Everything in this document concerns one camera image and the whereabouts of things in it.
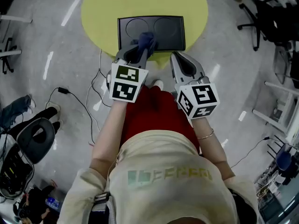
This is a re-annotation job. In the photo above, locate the dark blue cloth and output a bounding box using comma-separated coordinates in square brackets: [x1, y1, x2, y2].
[130, 31, 159, 58]

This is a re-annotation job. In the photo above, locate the black induction cooktop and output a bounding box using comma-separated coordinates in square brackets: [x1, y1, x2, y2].
[116, 15, 186, 53]

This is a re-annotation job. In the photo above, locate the grey backpack harness strap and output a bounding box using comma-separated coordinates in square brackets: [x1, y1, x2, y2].
[92, 191, 117, 224]

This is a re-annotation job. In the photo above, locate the thin gold bracelet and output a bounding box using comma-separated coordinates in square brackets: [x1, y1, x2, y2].
[196, 127, 215, 140]

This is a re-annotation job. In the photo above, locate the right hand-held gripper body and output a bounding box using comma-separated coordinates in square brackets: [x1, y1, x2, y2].
[174, 77, 221, 120]

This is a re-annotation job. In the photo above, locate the black office chair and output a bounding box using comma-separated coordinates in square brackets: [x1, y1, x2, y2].
[237, 0, 299, 52]

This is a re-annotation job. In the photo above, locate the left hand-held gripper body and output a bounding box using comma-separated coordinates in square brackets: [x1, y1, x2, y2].
[106, 60, 150, 103]

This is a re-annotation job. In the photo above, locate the person's right forearm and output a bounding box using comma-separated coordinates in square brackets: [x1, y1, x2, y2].
[191, 117, 235, 181]

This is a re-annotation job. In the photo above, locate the black adapter cable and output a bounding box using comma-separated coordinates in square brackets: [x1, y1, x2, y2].
[45, 87, 101, 147]

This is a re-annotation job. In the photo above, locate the cream printed t-shirt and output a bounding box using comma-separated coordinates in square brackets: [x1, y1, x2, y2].
[58, 131, 260, 224]

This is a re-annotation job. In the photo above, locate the person's left forearm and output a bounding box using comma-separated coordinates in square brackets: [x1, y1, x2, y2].
[90, 100, 128, 170]

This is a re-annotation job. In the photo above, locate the white desk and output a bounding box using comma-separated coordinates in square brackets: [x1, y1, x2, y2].
[0, 14, 33, 24]

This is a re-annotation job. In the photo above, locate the white table frame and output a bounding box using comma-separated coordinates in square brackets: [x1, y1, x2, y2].
[252, 80, 299, 135]

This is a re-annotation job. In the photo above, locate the yellow-green round tablecloth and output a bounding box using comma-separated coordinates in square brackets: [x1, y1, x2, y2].
[81, 0, 209, 70]

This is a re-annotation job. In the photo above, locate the red skirt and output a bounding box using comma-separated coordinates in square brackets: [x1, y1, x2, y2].
[119, 84, 201, 156]

